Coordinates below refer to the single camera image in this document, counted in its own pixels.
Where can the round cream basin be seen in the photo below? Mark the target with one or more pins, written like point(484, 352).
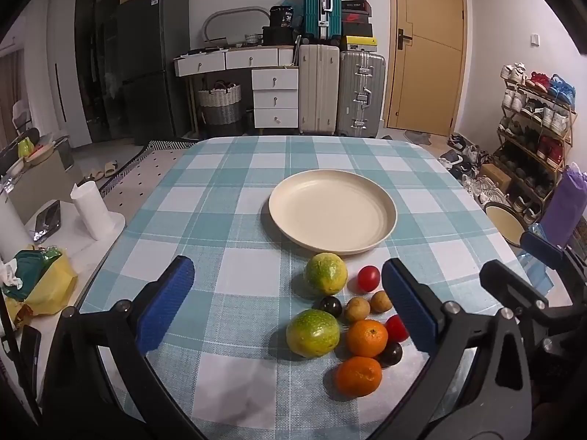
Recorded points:
point(503, 222)

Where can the patterned floor rug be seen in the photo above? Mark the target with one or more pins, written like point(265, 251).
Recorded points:
point(137, 169)

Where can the dark purple round fruit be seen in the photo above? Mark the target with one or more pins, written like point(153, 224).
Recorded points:
point(391, 354)
point(330, 306)

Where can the woven laundry basket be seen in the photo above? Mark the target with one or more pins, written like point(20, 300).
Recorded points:
point(220, 103)

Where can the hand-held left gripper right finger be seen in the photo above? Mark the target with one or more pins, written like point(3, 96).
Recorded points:
point(409, 305)

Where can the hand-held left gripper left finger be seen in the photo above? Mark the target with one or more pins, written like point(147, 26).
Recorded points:
point(166, 305)

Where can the teal hard suitcase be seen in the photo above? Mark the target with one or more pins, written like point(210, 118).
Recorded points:
point(321, 4)

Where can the dark glossy cabinet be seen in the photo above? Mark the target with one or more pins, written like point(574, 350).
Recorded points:
point(94, 55)

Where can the small brown cardboard box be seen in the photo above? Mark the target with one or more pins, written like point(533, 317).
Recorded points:
point(495, 178)

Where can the red cherry tomato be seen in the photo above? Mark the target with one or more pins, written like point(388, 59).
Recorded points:
point(368, 278)
point(397, 328)

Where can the stack of shoe boxes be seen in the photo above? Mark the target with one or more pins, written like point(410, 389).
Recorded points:
point(357, 25)

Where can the small white basket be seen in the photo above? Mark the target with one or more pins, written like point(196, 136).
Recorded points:
point(253, 38)

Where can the cream round plate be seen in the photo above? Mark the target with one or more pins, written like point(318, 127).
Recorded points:
point(330, 211)

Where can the white drawer dresser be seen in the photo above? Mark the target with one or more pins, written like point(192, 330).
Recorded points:
point(273, 87)

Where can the purple paper bag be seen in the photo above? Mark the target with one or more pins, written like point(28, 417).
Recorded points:
point(568, 201)

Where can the brown longan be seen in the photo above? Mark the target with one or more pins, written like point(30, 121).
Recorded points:
point(381, 301)
point(357, 309)

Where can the orange tangerine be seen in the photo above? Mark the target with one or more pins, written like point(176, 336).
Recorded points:
point(367, 338)
point(358, 376)

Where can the black smartphone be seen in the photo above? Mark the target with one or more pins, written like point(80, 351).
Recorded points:
point(47, 222)

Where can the shoe rack with shoes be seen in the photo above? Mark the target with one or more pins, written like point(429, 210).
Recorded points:
point(536, 137)

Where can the beige hard suitcase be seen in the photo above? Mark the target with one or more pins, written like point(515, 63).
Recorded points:
point(318, 89)

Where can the silver hard suitcase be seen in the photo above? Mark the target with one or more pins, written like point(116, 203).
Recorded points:
point(361, 94)

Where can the pile of shoes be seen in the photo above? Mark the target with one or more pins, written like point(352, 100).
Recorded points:
point(467, 160)

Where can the yellow plastic bag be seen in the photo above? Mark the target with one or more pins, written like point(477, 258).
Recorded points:
point(50, 286)

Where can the tan wooden door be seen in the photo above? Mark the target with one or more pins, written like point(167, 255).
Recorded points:
point(426, 46)

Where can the white paper towel roll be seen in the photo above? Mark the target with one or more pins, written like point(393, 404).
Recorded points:
point(91, 211)

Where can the dark grey refrigerator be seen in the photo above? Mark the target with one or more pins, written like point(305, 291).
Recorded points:
point(151, 64)

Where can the teal checked tablecloth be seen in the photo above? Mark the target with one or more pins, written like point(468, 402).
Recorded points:
point(229, 220)

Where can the oval white-framed mirror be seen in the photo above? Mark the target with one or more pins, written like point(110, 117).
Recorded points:
point(236, 20)

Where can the black printed bag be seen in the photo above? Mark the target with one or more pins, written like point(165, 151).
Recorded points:
point(281, 16)

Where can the yellow-green round fruit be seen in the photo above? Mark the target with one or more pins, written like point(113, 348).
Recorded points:
point(313, 333)
point(325, 273)

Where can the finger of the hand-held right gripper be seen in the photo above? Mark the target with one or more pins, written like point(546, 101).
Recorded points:
point(543, 246)
point(509, 282)

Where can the pair of beige slippers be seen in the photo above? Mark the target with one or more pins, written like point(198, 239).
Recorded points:
point(102, 171)

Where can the blue plastic packet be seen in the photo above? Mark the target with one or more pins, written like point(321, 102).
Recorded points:
point(536, 272)

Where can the grey door mat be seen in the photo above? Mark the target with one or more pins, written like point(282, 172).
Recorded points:
point(416, 136)

